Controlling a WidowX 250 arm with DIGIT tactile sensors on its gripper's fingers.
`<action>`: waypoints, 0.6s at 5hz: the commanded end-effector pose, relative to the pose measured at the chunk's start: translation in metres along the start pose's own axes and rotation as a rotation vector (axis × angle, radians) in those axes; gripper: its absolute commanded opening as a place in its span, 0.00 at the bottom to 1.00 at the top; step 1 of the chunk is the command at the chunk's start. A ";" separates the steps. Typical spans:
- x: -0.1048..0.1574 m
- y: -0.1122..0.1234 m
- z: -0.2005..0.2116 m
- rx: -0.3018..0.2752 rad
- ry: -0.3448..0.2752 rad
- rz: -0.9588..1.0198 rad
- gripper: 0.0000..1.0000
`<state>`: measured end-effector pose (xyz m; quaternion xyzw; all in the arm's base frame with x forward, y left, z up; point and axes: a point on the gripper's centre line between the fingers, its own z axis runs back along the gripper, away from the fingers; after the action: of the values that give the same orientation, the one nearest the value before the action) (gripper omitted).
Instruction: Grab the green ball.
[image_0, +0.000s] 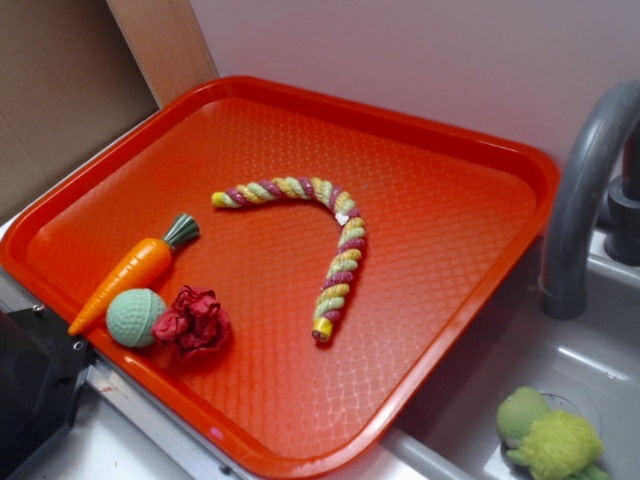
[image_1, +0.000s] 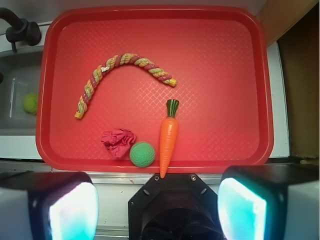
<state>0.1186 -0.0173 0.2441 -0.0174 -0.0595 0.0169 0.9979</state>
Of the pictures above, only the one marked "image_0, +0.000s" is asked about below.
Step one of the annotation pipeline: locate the green plush toy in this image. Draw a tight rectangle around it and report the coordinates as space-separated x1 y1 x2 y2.
496 386 610 479

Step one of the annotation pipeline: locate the orange plastic tray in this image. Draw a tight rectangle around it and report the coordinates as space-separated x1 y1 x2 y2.
1 77 559 479

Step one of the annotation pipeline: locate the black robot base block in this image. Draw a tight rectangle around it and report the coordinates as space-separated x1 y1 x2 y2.
1 309 93 479

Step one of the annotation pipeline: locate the grey toy faucet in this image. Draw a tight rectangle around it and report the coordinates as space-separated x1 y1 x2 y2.
539 80 639 320

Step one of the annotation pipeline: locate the crumpled red paper ball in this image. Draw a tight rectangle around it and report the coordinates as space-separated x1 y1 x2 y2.
151 285 231 361

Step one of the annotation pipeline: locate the orange toy carrot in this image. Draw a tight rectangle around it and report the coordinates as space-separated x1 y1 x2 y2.
67 213 200 336

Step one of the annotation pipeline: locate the grey toy sink basin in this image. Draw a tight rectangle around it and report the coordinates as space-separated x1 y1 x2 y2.
383 247 639 479

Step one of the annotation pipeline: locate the multicolour twisted rope toy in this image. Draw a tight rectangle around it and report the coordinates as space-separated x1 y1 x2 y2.
211 177 366 343

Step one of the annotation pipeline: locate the dark grey faucet handle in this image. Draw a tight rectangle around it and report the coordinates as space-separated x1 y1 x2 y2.
604 124 639 267

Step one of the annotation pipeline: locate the green dimpled ball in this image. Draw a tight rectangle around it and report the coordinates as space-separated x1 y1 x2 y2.
106 289 167 348

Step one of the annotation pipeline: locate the wooden board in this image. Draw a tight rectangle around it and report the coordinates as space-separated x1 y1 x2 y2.
107 0 219 108

